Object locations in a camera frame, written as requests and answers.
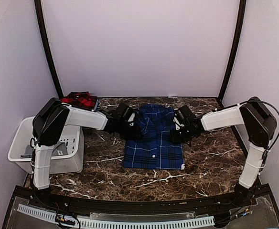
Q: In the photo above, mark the white plastic laundry basket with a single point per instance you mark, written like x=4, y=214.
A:
x=66, y=158

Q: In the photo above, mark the white slotted cable duct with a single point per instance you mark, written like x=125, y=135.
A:
x=116, y=221

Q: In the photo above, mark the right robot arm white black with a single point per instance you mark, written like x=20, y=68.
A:
x=259, y=119

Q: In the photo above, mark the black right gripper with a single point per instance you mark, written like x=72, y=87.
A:
x=176, y=140

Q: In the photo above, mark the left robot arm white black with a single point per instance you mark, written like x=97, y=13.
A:
x=58, y=140

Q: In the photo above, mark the grey shirt in basket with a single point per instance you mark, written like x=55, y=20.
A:
x=59, y=150

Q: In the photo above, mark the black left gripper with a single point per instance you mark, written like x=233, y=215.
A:
x=135, y=135

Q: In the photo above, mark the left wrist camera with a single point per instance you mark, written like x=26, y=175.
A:
x=133, y=117

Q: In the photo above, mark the black front rail base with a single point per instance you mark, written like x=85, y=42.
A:
x=220, y=206

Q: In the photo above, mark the red black plaid folded shirt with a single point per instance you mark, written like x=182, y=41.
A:
x=83, y=100

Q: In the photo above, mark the black corner frame post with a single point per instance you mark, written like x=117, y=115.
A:
x=234, y=48
x=46, y=47

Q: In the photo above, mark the black corner frame post right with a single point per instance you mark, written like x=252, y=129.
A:
x=234, y=48

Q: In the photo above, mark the black corner frame post left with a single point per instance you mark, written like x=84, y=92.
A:
x=46, y=47

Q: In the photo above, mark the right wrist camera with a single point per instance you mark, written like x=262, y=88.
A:
x=178, y=122

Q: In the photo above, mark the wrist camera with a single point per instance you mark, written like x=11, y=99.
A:
x=133, y=117
x=178, y=122

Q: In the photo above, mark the blue plaid long sleeve shirt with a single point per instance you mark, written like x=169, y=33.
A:
x=155, y=149

